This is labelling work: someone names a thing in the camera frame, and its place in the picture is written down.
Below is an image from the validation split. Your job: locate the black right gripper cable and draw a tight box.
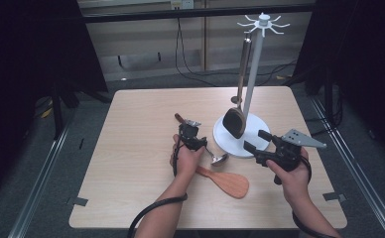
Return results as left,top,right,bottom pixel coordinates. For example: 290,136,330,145
292,154,338,238

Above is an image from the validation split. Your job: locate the black cable on wall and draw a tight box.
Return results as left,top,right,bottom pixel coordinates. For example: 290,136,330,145
175,18,298,87

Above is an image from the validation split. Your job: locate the person's right hand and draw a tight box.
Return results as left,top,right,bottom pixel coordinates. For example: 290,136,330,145
266,148,313,207

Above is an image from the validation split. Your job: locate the white wall socket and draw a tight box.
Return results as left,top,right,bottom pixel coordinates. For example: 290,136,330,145
170,0,194,10

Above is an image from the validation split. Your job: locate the dark curtain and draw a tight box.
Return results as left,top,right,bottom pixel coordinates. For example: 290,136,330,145
0,0,109,206
293,0,385,167

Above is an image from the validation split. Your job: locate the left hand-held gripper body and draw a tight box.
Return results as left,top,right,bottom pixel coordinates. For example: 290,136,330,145
179,119,202,151

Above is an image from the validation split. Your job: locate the black horizontal bar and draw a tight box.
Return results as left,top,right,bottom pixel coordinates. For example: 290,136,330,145
82,3,316,24

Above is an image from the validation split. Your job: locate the wooden rice paddle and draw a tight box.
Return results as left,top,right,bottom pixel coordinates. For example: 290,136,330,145
194,166,250,199

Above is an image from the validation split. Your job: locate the wooden-handled steel ladle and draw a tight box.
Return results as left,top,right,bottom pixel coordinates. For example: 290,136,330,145
175,113,229,167

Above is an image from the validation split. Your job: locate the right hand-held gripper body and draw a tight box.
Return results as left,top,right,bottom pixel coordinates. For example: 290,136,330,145
255,128,327,173

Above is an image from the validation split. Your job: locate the person's left hand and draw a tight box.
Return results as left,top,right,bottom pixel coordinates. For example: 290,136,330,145
170,134,205,181

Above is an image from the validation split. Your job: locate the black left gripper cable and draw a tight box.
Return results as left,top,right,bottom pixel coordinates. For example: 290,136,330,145
127,137,189,238

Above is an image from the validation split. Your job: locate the grey tape strip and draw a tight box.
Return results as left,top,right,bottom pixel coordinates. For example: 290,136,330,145
322,191,347,202
65,196,89,207

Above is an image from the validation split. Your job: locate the white utensil rack stand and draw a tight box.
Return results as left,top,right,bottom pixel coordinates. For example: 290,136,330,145
212,12,291,159

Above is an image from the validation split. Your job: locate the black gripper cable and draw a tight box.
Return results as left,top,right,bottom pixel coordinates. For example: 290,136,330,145
292,154,338,238
127,137,189,238

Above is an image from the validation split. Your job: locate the metal floor rail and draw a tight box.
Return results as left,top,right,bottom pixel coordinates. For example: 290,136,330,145
309,97,385,238
8,118,72,238

